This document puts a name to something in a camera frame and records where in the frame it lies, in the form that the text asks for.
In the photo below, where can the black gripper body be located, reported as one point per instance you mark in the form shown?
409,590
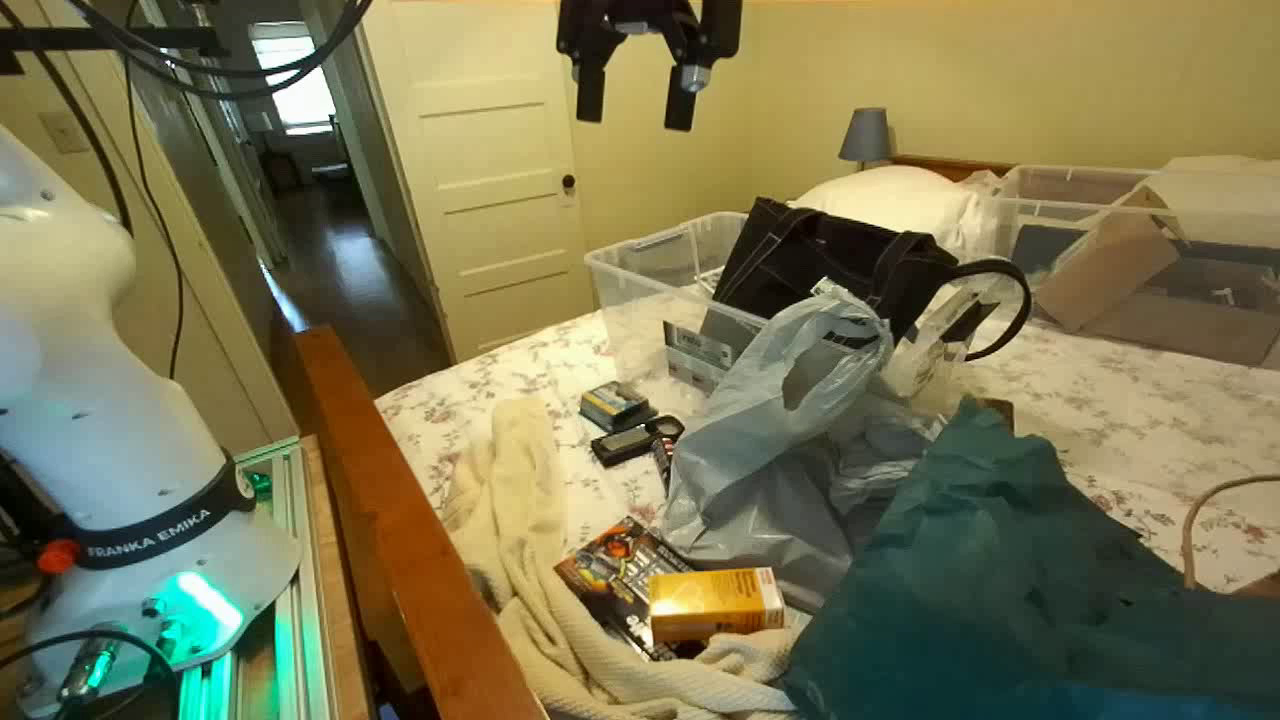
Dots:
647,17

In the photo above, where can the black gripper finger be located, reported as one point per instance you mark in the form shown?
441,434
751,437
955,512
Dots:
681,97
591,85

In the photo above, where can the black fabric bag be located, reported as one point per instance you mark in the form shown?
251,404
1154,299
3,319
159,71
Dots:
824,266

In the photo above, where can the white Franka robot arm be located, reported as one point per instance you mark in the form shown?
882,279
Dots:
94,403

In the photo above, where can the gray plastic shopping bag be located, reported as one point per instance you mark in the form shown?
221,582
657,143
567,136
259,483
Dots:
761,426

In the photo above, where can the brown cardboard box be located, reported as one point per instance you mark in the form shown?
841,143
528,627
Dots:
1103,272

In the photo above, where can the yellow cardboard box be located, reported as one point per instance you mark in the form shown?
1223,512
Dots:
712,603

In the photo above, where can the clear bin with cardboard box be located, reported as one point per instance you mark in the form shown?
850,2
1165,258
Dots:
1201,300

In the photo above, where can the teal fabric bag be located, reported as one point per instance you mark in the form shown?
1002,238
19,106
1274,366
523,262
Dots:
1012,587

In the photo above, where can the white panel door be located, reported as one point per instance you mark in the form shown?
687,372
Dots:
495,203

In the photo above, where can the gray lamp shade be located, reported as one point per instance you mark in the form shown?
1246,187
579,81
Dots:
866,132

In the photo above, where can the clear plastic storage bin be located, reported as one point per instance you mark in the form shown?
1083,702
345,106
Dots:
642,287

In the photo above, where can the white pillow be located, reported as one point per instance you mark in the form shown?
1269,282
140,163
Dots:
892,203

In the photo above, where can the wooden headboard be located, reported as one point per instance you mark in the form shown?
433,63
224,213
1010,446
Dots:
955,166

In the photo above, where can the black magnifier loupe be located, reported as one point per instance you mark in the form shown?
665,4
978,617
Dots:
665,446

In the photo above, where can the small black device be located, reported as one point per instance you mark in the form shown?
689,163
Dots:
620,446

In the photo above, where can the cream towel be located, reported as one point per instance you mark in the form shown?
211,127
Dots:
523,533

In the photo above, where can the wooden bed footboard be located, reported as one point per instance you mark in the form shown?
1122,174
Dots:
386,533

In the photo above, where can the floral white bedspread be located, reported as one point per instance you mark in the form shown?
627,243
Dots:
1135,403

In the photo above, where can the white translucent plastic cover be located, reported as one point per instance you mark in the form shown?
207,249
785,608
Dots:
1223,194

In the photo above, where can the black camera stand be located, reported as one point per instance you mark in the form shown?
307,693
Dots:
94,42

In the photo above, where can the wall switch plate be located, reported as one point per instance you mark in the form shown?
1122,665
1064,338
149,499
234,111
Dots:
62,132

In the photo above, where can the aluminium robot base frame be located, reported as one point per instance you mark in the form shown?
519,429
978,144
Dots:
303,603

